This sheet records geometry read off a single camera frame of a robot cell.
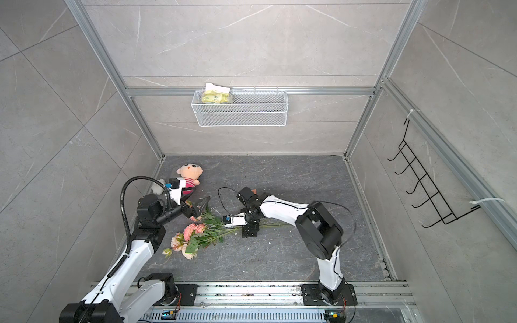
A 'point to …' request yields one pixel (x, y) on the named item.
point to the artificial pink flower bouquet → (206, 230)
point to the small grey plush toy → (157, 188)
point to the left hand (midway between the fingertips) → (203, 191)
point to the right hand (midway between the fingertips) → (245, 224)
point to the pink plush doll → (191, 173)
